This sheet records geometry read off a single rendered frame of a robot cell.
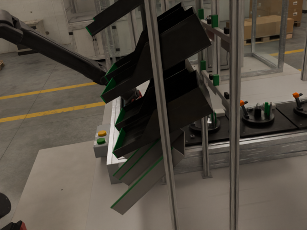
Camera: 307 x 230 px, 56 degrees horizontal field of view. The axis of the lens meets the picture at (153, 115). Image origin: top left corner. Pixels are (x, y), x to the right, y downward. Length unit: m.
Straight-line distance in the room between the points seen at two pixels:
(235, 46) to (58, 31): 8.76
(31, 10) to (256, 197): 8.73
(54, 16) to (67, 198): 8.25
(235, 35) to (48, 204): 0.93
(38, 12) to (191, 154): 8.43
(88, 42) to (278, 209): 5.73
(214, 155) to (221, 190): 0.15
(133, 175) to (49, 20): 8.49
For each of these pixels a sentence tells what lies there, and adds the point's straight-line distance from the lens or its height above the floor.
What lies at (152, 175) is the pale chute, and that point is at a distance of 0.79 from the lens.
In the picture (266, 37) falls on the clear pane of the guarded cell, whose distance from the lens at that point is 2.49.
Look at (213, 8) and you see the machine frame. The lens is 1.98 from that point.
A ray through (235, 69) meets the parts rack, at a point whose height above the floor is 1.41.
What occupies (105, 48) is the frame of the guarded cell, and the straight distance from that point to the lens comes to 1.99.
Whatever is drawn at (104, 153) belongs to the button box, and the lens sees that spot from 1.32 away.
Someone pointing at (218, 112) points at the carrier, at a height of 0.99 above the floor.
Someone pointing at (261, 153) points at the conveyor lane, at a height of 0.90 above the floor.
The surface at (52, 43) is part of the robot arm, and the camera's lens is 1.02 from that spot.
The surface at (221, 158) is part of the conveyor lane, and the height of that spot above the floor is 0.91.
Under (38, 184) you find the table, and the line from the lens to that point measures 1.37.
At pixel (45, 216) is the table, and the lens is 1.19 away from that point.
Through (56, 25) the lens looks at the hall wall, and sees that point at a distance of 9.27.
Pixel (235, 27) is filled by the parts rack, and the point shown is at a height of 1.50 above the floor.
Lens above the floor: 1.61
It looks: 26 degrees down
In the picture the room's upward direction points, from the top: 7 degrees counter-clockwise
